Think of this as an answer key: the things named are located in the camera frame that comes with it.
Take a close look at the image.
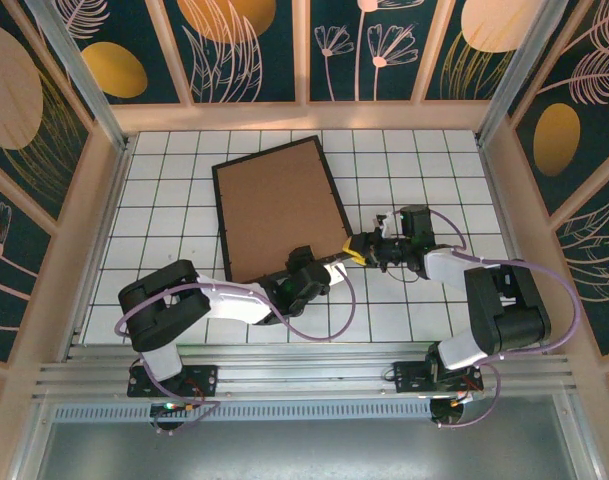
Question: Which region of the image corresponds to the slotted grey cable duct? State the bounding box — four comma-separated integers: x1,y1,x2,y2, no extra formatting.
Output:
51,402,435,424

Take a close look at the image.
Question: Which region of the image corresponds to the grey metal panel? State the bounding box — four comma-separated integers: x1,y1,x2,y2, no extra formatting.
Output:
33,422,580,480

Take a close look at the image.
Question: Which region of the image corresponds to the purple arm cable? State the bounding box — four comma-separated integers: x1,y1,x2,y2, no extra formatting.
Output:
113,272,358,437
391,207,583,430

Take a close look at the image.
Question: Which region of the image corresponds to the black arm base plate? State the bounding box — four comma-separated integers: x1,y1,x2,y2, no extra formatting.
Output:
127,362,220,399
392,359,485,396

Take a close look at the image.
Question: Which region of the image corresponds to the small circuit board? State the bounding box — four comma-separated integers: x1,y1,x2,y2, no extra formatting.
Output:
150,399,198,417
430,392,487,426

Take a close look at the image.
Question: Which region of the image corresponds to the aluminium rail beam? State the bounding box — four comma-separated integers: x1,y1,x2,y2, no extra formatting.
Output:
31,342,579,402

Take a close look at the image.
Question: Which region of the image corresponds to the black picture frame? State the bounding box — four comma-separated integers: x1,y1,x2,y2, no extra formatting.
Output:
211,134,355,285

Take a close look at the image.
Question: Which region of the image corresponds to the brown backing board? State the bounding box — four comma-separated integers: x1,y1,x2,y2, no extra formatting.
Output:
218,142,348,281

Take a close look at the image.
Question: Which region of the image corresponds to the aluminium corner post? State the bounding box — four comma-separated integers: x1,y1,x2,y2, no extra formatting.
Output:
25,0,131,151
476,0,571,146

